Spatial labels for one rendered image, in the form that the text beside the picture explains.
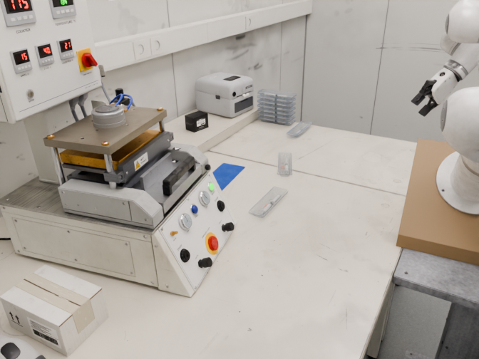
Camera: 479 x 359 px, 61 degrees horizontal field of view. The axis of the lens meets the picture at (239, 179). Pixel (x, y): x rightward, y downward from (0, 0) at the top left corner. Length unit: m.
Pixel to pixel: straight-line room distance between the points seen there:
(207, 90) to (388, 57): 1.65
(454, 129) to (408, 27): 2.37
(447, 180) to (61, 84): 1.05
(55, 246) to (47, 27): 0.54
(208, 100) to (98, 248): 1.16
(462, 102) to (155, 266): 0.74
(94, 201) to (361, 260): 0.70
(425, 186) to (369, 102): 2.17
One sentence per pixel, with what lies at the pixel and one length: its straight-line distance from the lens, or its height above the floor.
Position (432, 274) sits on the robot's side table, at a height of 0.75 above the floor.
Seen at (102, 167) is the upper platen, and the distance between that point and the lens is 1.03.
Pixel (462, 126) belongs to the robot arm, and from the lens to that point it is 0.89.
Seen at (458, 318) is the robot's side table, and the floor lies 0.50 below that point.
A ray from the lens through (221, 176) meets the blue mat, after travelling 1.54.
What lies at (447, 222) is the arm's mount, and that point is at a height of 0.83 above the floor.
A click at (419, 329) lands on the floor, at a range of 2.10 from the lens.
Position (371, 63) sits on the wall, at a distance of 3.32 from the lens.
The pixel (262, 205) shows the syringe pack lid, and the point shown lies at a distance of 1.31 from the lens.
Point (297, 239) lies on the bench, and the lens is 1.21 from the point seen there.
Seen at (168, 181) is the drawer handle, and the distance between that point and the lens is 0.98.
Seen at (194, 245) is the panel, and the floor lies 0.83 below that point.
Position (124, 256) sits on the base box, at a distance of 1.04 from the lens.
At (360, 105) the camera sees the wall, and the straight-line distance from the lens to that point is 3.41.
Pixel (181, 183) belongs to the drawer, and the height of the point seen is 0.97.
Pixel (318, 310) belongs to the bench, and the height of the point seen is 0.75.
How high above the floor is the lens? 1.46
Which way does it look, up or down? 28 degrees down
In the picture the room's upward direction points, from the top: 1 degrees counter-clockwise
